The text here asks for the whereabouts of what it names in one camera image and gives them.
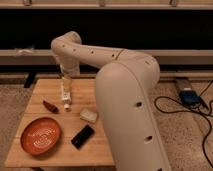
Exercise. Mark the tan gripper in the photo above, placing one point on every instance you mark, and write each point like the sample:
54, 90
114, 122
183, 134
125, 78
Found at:
66, 83

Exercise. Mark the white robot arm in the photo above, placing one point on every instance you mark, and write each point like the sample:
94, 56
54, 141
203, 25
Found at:
122, 85

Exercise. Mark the black eraser block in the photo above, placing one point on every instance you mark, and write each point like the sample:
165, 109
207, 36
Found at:
81, 137

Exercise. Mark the crumpled plastic on ledge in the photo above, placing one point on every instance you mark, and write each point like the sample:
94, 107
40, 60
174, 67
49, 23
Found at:
24, 51

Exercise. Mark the orange ridged bowl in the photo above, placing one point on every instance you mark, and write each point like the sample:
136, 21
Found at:
40, 135

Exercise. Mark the blue power box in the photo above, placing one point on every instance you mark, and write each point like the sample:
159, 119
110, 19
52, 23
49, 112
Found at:
189, 97

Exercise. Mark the black table leg bracket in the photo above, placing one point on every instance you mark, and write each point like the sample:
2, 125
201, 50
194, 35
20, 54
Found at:
30, 79

